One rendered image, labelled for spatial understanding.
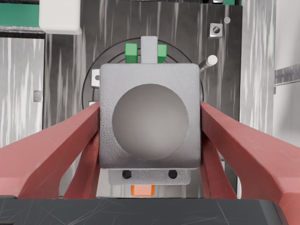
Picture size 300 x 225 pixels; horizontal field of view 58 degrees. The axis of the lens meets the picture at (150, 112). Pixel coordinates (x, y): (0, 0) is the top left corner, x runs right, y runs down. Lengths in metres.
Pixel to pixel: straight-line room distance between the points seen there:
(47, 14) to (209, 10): 0.19
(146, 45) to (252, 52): 0.23
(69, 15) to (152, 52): 0.19
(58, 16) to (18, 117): 0.16
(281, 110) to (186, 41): 0.23
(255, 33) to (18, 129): 0.34
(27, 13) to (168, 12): 0.18
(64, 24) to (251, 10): 0.23
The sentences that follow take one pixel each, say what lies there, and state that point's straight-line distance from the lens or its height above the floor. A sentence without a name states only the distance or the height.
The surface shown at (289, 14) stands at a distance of 0.53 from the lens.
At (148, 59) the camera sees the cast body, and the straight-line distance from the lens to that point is 0.16.
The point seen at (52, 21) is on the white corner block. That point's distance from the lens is 0.34.
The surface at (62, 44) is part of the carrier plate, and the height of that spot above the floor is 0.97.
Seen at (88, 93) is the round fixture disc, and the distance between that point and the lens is 0.31.
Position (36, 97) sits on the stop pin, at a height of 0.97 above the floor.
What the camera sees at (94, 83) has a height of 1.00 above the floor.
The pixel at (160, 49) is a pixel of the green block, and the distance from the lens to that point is 0.26.
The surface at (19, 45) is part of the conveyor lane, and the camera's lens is 0.42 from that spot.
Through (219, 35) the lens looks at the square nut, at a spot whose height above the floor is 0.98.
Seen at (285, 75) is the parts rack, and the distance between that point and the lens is 0.42.
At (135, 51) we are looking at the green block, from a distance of 0.26.
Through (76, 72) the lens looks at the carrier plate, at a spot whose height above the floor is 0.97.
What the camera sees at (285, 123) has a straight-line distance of 0.50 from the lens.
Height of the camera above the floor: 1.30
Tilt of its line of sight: 87 degrees down
